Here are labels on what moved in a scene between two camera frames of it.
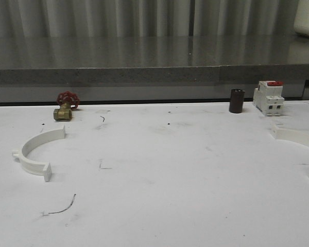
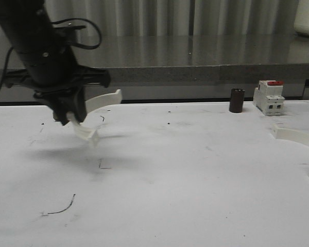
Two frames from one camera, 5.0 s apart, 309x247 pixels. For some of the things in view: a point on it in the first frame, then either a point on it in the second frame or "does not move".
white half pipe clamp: x=46 y=171 → x=81 y=127
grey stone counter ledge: x=152 y=60 does not move
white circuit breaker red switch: x=268 y=98 does not move
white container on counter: x=306 y=19 does not move
